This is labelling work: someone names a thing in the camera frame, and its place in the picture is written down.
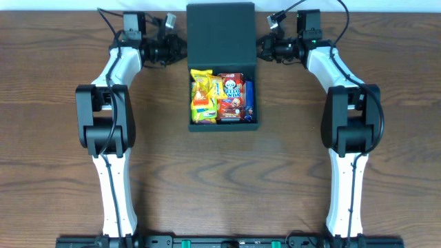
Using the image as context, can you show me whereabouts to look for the blue Eclipse mint box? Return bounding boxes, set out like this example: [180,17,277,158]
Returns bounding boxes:
[244,81,254,112]

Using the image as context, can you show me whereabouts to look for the black container box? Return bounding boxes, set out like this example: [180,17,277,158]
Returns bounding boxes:
[186,2,260,132]

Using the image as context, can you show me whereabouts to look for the yellow orange candy packet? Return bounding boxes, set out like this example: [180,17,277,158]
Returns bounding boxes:
[190,69,212,110]

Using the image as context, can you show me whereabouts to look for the small yellow snack packet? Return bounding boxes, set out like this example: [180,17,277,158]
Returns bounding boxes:
[207,75,228,100]

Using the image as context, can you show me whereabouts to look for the blue Dairy Milk bar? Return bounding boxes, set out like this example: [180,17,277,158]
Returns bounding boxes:
[244,105,254,123]

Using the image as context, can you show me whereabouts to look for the green Pretz snack box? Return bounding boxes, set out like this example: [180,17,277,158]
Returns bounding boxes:
[190,98,217,125]

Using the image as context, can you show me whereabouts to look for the red Hello Panda box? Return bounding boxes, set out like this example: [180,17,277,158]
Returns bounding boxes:
[217,73,245,123]

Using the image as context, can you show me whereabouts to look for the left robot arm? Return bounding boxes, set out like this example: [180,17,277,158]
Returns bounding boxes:
[75,12,187,239]

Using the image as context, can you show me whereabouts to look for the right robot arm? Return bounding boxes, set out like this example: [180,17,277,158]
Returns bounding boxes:
[256,10,384,240]

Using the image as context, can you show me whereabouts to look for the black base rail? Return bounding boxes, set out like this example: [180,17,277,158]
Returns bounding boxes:
[55,232,404,248]

